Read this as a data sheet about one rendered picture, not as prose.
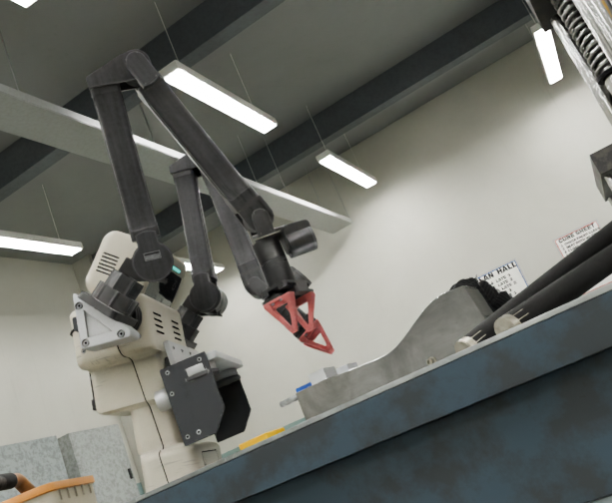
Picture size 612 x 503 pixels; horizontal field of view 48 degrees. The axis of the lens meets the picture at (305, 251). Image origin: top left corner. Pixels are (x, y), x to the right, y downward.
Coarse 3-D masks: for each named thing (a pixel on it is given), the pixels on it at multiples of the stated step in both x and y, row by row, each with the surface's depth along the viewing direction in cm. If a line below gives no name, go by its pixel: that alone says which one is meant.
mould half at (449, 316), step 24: (456, 288) 114; (432, 312) 116; (456, 312) 114; (480, 312) 112; (408, 336) 118; (432, 336) 115; (456, 336) 114; (384, 360) 119; (408, 360) 117; (336, 384) 123; (360, 384) 121; (384, 384) 119; (312, 408) 125
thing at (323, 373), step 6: (330, 366) 134; (318, 372) 131; (324, 372) 131; (330, 372) 133; (312, 378) 132; (318, 378) 131; (324, 378) 131; (306, 384) 133; (312, 384) 132; (300, 390) 134; (294, 396) 136; (282, 402) 137; (288, 402) 136
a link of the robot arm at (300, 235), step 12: (252, 216) 137; (264, 216) 138; (264, 228) 138; (276, 228) 140; (288, 228) 141; (300, 228) 142; (288, 240) 140; (300, 240) 141; (312, 240) 141; (300, 252) 142
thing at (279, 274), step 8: (272, 264) 138; (280, 264) 138; (288, 264) 139; (264, 272) 140; (272, 272) 138; (280, 272) 138; (288, 272) 138; (272, 280) 138; (280, 280) 137; (288, 280) 135; (296, 280) 138; (304, 280) 141; (272, 288) 135; (280, 288) 134; (264, 296) 136
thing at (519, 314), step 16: (592, 256) 82; (608, 256) 82; (576, 272) 78; (592, 272) 79; (608, 272) 81; (544, 288) 76; (560, 288) 76; (576, 288) 77; (528, 304) 73; (544, 304) 73; (560, 304) 75; (496, 320) 72; (512, 320) 71
